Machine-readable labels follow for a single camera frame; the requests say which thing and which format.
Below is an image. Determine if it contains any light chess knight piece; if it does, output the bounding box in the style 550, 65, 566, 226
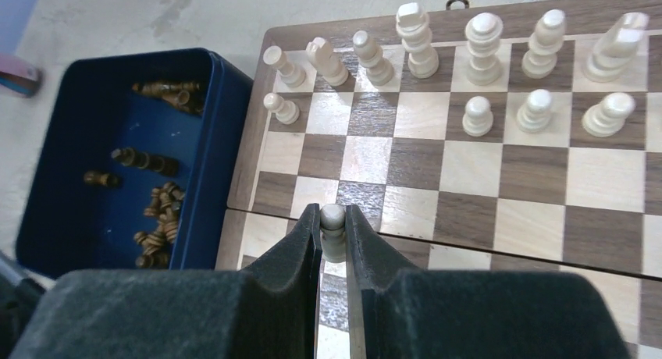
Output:
305, 37, 349, 87

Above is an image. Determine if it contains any wooden chess board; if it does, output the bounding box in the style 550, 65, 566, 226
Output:
216, 0, 661, 358

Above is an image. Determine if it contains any dark chess piece small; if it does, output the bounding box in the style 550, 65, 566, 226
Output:
110, 147, 180, 177

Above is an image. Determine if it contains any light pawn column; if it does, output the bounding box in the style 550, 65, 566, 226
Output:
263, 92, 300, 125

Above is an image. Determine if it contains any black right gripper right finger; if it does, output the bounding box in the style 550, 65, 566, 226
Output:
345, 205, 630, 358

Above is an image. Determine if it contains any pink capped bottle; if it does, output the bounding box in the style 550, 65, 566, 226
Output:
1, 52, 43, 98

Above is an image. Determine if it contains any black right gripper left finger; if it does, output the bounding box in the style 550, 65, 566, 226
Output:
11, 204, 322, 358

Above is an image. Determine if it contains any dark chess pieces pile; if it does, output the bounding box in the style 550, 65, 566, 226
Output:
133, 181, 186, 269

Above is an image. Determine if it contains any dark blue plastic tray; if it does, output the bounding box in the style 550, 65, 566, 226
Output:
15, 48, 253, 279

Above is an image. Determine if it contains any dark chess piece single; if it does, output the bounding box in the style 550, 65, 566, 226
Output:
84, 170, 121, 188

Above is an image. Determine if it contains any light pawn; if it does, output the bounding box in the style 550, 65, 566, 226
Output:
320, 204, 346, 263

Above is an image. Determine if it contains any dark chess pieces row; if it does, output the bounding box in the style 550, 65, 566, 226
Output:
132, 80, 204, 116

